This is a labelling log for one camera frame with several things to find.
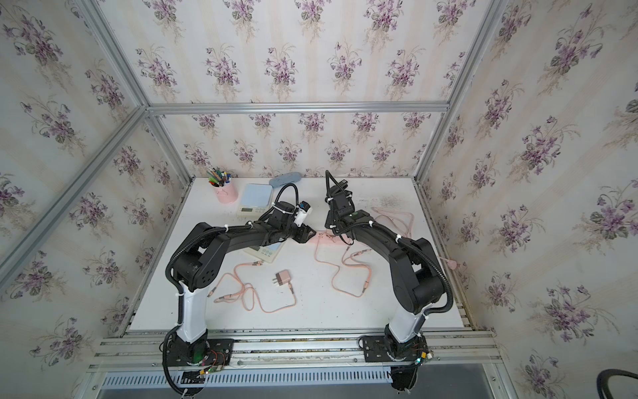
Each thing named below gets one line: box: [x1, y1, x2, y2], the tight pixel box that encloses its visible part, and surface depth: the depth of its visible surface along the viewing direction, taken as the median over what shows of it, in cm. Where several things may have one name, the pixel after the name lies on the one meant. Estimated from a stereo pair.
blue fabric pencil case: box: [269, 172, 302, 188], surface depth 120 cm
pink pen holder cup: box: [208, 177, 239, 205], surface depth 108 cm
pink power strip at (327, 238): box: [304, 229, 354, 246], surface depth 97 cm
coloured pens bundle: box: [206, 164, 232, 188], surface depth 107 cm
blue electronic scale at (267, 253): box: [243, 241, 286, 264], surface depth 95 cm
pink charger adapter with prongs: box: [271, 269, 291, 286], surface depth 89 cm
